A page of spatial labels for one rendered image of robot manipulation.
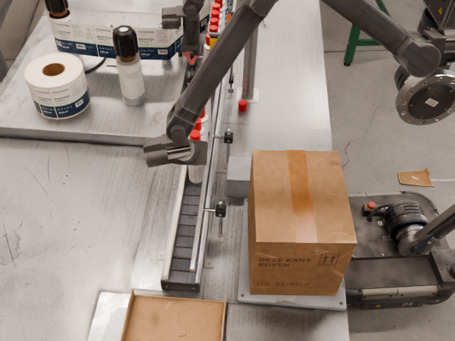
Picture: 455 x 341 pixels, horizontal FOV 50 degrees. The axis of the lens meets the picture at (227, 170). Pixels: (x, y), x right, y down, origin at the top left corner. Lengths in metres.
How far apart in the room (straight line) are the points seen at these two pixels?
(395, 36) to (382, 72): 2.48
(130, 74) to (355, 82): 2.05
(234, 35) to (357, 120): 2.19
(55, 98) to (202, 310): 0.90
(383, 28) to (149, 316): 0.93
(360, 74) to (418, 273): 1.72
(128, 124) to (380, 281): 1.23
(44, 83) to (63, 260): 0.62
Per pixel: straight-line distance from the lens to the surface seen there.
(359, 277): 2.19
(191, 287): 1.39
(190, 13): 1.63
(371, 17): 1.14
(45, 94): 1.79
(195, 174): 1.52
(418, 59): 1.18
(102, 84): 1.97
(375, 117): 3.25
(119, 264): 1.48
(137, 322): 1.38
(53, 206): 1.65
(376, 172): 2.91
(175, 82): 1.94
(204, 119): 1.53
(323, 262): 1.25
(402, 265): 2.28
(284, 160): 1.32
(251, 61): 1.83
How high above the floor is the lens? 2.08
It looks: 49 degrees down
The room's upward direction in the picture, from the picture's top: 2 degrees clockwise
